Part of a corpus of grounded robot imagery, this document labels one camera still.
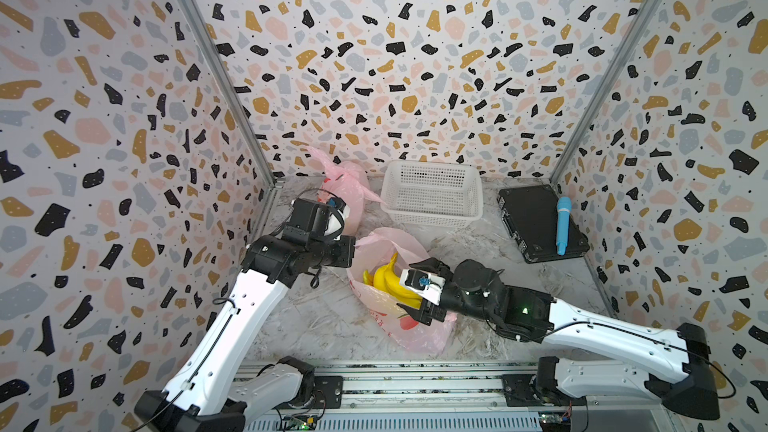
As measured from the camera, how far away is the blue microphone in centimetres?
96

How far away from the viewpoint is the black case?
38.1 inches

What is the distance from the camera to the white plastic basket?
1052 millimetres
